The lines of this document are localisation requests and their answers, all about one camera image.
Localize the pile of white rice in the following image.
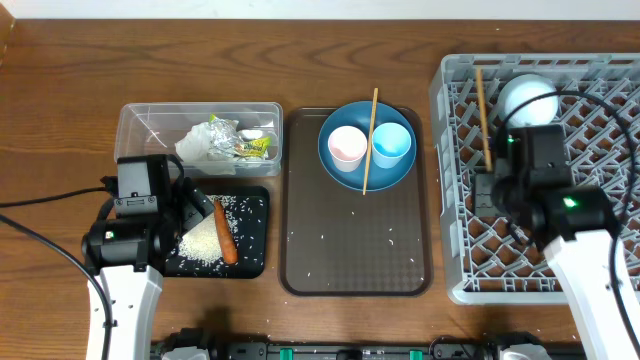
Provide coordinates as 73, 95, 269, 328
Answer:
178, 195, 238, 270

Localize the orange carrot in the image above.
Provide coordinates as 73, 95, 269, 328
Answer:
213, 199, 238, 265

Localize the white paper napkin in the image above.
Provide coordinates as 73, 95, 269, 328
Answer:
174, 121, 277, 176

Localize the light blue bowl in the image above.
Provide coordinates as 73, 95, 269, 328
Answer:
497, 74, 559, 127

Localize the yellow green snack packet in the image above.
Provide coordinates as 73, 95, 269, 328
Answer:
235, 137, 271, 159

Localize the wooden chopstick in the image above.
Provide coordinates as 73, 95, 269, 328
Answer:
362, 87, 379, 196
475, 67, 493, 173

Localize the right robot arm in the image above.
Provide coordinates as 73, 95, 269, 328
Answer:
489, 125, 639, 359

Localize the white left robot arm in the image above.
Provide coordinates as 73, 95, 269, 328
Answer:
83, 184, 214, 359

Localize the clear plastic waste bin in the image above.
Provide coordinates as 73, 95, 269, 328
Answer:
114, 102, 284, 178

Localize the grey dishwasher rack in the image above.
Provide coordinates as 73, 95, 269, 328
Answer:
429, 53, 639, 305

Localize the black plastic tray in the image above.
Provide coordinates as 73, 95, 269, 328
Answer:
165, 186, 270, 279

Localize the light blue plastic cup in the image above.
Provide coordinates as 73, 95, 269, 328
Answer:
372, 123, 412, 169

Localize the brown serving tray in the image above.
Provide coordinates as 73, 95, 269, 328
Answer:
279, 108, 433, 296

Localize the pink plastic cup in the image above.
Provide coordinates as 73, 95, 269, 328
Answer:
328, 126, 368, 172

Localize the dark blue plate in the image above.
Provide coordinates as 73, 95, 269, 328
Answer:
318, 100, 417, 192

